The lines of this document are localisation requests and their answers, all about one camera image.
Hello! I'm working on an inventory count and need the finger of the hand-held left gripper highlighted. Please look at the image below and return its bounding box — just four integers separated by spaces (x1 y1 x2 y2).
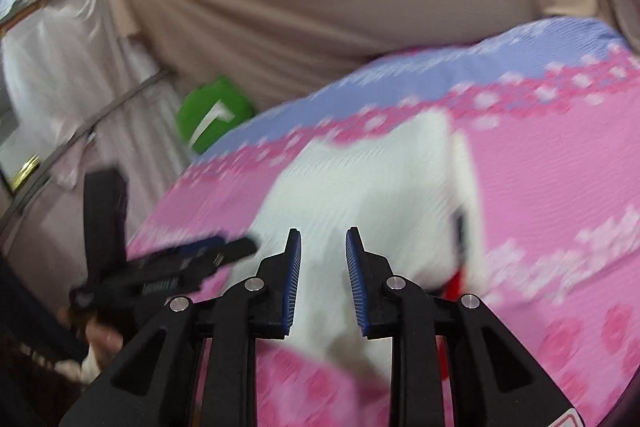
131 235 226 269
189 237 259 279

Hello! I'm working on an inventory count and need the grey curtain rail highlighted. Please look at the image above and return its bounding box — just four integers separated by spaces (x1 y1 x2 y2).
0 69 173 233

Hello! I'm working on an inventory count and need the pink floral bed sheet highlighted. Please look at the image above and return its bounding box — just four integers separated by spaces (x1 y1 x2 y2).
125 16 640 427

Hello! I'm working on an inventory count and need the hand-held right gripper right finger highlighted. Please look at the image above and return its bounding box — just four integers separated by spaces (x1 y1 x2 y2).
345 227 576 427

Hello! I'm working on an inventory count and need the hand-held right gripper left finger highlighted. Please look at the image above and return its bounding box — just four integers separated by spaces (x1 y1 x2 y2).
60 228 303 427

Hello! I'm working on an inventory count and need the green round cushion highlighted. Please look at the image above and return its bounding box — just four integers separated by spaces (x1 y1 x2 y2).
175 76 255 155

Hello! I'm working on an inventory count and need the white satin curtain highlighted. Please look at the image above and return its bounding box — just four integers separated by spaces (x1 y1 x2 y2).
0 0 191 258

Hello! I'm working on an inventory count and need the person's left forearm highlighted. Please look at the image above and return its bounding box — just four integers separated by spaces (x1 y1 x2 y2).
0 252 91 368

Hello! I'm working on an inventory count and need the person's left hand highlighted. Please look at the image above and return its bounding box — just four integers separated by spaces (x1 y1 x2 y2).
82 319 126 359

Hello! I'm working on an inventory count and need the brass fitting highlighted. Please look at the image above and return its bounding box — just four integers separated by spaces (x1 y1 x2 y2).
10 154 42 188

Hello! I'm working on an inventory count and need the white red black knit sweater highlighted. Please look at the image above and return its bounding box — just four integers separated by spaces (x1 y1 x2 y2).
220 109 493 388

